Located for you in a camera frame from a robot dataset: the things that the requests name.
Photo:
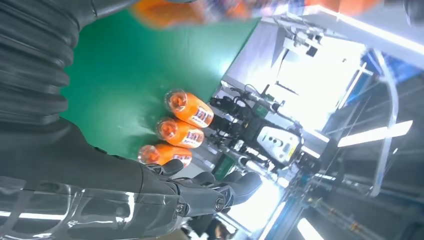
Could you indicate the rectangular ceiling light panel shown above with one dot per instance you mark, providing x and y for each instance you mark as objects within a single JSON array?
[
  {"x": 374, "y": 134},
  {"x": 309, "y": 230}
]

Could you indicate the ribbed grey right arm sleeve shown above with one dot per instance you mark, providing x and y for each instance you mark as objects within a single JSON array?
[{"x": 33, "y": 63}]

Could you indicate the person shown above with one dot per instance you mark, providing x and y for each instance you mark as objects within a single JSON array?
[{"x": 216, "y": 229}]

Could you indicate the white and black humanoid robot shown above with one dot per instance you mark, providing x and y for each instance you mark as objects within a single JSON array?
[{"x": 275, "y": 139}]

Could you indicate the long led strip light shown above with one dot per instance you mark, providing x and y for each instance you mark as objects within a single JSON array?
[{"x": 374, "y": 31}]

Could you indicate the green table mat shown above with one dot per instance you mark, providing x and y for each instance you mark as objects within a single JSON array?
[{"x": 139, "y": 66}]

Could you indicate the orange drink bottle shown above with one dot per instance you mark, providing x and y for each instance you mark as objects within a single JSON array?
[
  {"x": 190, "y": 109},
  {"x": 180, "y": 133},
  {"x": 165, "y": 154},
  {"x": 172, "y": 13}
]

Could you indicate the clear bent plastic tube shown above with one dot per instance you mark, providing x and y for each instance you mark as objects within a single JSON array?
[{"x": 388, "y": 126}]

